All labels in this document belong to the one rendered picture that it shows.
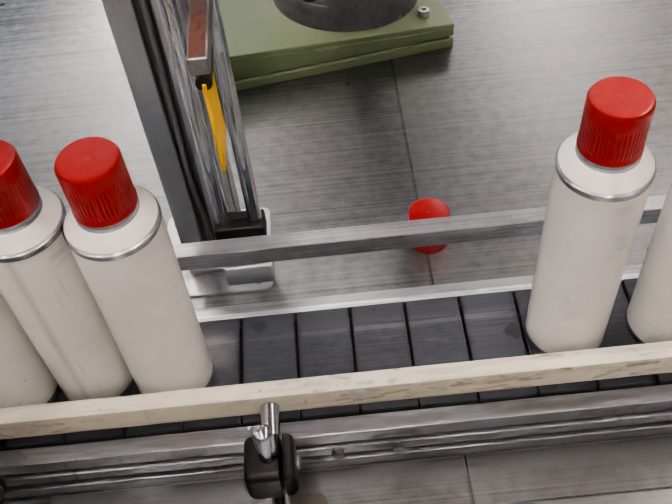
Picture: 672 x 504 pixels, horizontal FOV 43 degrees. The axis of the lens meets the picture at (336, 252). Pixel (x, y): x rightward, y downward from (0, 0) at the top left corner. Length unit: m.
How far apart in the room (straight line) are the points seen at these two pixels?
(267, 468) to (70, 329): 0.14
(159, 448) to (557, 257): 0.27
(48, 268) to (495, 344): 0.29
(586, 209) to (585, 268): 0.05
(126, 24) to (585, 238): 0.29
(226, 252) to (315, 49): 0.35
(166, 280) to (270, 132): 0.35
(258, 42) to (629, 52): 0.36
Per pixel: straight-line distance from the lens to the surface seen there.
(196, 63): 0.39
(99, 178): 0.42
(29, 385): 0.58
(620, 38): 0.91
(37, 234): 0.46
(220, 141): 0.42
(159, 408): 0.54
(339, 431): 0.55
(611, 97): 0.44
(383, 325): 0.59
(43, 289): 0.49
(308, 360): 0.58
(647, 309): 0.57
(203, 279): 0.69
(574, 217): 0.47
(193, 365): 0.54
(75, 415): 0.55
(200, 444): 0.56
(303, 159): 0.77
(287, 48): 0.83
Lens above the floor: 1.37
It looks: 51 degrees down
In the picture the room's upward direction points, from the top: 6 degrees counter-clockwise
